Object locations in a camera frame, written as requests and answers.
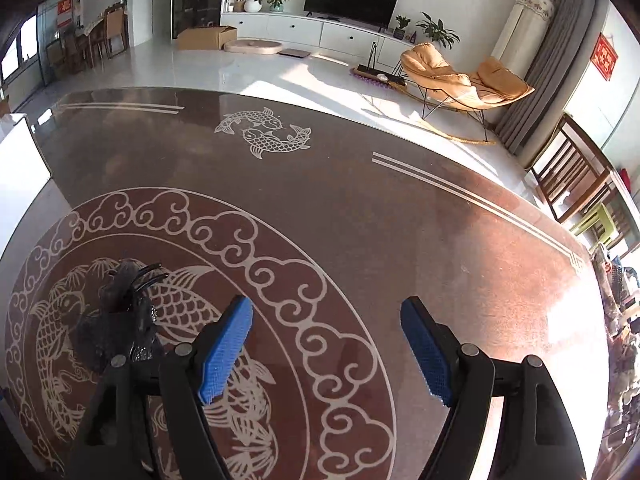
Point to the covered standing air conditioner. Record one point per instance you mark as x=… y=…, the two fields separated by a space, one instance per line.
x=525 y=25

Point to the small potted plant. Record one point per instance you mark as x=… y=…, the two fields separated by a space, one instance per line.
x=401 y=27

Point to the dark flat floor scale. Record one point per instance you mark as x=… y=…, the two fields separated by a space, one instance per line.
x=294 y=53

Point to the orange lounge chair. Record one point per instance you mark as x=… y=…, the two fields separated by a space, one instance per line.
x=450 y=82

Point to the white television cabinet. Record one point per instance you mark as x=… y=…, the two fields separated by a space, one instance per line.
x=320 y=32

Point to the white round vase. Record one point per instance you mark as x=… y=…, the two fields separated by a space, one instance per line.
x=252 y=6

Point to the large leafy potted plant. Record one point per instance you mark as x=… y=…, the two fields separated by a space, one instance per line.
x=437 y=30

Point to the red door sign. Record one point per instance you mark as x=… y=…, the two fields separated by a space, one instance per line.
x=64 y=12

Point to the green plastic stool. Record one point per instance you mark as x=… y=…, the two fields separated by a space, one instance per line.
x=595 y=225

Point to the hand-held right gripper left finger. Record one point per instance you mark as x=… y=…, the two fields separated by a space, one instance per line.
x=225 y=350

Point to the brown cardboard box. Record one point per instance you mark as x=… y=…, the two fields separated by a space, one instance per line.
x=205 y=37

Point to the red wall hanging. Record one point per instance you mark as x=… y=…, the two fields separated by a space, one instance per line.
x=604 y=56

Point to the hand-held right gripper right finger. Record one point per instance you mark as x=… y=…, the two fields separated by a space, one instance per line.
x=425 y=355

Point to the white storage container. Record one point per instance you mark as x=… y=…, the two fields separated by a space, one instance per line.
x=20 y=170

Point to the grey curtain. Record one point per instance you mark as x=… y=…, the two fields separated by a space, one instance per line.
x=555 y=75

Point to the black mesh hair accessory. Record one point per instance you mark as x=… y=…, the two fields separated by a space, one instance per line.
x=115 y=320

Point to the pile of household clutter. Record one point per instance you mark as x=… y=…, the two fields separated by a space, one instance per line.
x=620 y=350

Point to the dining chairs and table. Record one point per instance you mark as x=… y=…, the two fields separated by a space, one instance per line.
x=95 y=40

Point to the round beige foot tub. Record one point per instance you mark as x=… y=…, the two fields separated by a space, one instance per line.
x=252 y=46

